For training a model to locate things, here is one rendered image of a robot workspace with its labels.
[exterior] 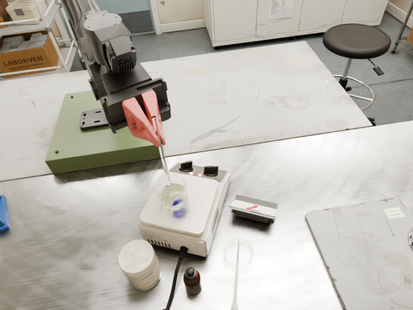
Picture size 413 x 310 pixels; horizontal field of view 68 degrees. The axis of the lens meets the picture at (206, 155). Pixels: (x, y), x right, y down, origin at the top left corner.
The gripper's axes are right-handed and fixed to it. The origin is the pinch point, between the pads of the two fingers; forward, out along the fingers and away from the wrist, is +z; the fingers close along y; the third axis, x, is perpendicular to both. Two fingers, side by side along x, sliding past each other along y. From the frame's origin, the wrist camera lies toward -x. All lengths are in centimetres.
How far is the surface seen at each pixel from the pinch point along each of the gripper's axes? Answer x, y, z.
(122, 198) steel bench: 26.2, -8.0, -12.4
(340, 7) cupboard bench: 98, 233, -159
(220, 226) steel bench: 25.2, 7.3, 4.7
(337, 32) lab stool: 56, 131, -77
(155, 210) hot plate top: 16.7, -3.5, 0.0
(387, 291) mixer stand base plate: 22.8, 24.2, 29.8
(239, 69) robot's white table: 28, 43, -42
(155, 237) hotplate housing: 20.5, -5.3, 2.7
